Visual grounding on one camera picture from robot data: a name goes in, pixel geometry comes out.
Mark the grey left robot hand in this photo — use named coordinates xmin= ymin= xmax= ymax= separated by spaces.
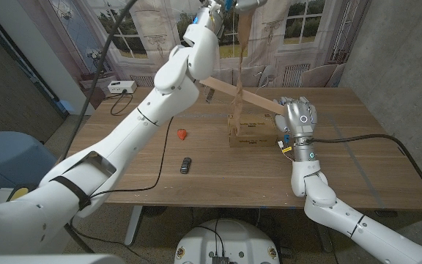
xmin=232 ymin=0 xmax=269 ymax=12

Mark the black power cord loop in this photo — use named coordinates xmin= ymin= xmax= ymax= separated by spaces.
xmin=104 ymin=89 xmax=134 ymax=117

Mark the thin black torso cable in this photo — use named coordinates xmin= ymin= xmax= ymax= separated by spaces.
xmin=196 ymin=219 xmax=226 ymax=257

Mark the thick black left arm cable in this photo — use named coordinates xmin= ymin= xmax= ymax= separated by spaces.
xmin=55 ymin=0 xmax=138 ymax=166

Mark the black toy car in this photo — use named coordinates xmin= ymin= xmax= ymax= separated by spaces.
xmin=179 ymin=156 xmax=193 ymax=175

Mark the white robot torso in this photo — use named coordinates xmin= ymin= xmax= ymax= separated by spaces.
xmin=173 ymin=218 xmax=281 ymax=264

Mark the beige elastic arm wrap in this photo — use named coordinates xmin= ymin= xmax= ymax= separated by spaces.
xmin=229 ymin=9 xmax=258 ymax=136

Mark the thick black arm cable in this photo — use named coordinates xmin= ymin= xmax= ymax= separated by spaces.
xmin=306 ymin=133 xmax=422 ymax=208
xmin=55 ymin=0 xmax=138 ymax=166

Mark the blue-grey upholstered seat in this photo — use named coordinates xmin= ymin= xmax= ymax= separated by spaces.
xmin=0 ymin=131 xmax=58 ymax=191

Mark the yellow and black object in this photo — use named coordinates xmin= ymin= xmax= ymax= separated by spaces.
xmin=7 ymin=185 xmax=40 ymax=202

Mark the printed window backdrop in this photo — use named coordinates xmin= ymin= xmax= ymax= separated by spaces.
xmin=48 ymin=0 xmax=371 ymax=88

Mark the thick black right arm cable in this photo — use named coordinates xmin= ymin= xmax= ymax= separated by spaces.
xmin=306 ymin=133 xmax=422 ymax=208

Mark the wooden stick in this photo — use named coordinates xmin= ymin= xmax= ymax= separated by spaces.
xmin=199 ymin=71 xmax=288 ymax=117

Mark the white power strip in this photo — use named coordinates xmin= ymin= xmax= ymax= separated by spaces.
xmin=107 ymin=80 xmax=138 ymax=95

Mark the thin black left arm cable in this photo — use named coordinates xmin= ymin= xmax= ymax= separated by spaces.
xmin=88 ymin=116 xmax=175 ymax=201

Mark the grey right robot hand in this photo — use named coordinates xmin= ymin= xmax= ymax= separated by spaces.
xmin=273 ymin=96 xmax=319 ymax=139

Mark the brown cardboard box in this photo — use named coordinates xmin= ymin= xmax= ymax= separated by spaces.
xmin=227 ymin=113 xmax=279 ymax=148

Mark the grey table leg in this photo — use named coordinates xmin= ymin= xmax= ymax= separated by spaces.
xmin=124 ymin=205 xmax=143 ymax=246
xmin=313 ymin=216 xmax=335 ymax=254

